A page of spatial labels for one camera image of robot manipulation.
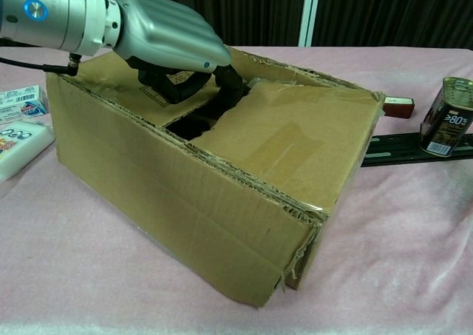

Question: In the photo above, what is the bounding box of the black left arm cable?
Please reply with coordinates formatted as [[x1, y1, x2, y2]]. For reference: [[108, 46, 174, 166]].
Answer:
[[0, 53, 82, 78]]

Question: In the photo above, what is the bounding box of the brown cardboard box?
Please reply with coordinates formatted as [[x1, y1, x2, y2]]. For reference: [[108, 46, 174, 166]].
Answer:
[[46, 45, 387, 308]]

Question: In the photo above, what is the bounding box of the white frame post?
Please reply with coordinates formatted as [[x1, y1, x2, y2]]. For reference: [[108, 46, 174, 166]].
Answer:
[[297, 0, 322, 47]]

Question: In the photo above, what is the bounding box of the white blue soap carton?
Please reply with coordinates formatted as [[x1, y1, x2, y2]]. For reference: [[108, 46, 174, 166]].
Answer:
[[0, 85, 50, 126]]

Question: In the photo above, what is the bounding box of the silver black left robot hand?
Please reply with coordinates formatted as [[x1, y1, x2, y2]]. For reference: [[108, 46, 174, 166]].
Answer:
[[112, 0, 256, 105]]

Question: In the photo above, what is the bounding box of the black slotted metal bracket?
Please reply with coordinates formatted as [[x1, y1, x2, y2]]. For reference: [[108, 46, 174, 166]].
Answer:
[[360, 132, 473, 168]]

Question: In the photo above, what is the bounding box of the gold black tin can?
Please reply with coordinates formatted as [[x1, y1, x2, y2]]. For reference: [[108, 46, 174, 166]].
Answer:
[[419, 76, 473, 158]]

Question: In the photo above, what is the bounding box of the pink fleece tablecloth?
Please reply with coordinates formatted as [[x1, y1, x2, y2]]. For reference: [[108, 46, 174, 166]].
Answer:
[[0, 44, 473, 335]]

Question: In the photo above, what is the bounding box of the red block with white face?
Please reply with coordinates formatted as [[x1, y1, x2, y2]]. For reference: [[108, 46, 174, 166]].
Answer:
[[384, 95, 415, 120]]

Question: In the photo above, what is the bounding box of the black pleated curtain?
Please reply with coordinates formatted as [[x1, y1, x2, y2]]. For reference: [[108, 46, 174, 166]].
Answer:
[[142, 0, 473, 50]]

